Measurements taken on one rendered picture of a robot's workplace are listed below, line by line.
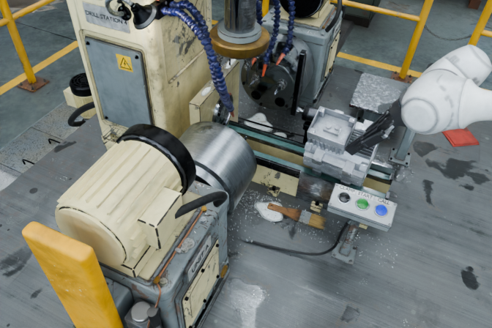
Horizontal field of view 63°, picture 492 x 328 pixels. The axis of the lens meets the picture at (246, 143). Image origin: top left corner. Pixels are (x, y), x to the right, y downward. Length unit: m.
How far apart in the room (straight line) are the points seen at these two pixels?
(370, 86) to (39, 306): 1.47
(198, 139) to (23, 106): 2.47
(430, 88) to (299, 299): 0.70
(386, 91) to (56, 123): 1.75
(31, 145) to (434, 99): 2.00
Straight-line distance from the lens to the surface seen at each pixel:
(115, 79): 1.36
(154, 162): 0.81
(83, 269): 0.72
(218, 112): 1.39
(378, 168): 1.46
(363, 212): 1.14
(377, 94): 1.82
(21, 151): 2.38
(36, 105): 3.43
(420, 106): 0.87
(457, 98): 0.90
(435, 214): 1.57
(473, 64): 1.03
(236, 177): 1.10
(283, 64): 1.49
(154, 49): 1.20
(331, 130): 1.26
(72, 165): 1.64
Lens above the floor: 1.91
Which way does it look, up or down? 43 degrees down
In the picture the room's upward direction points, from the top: 3 degrees clockwise
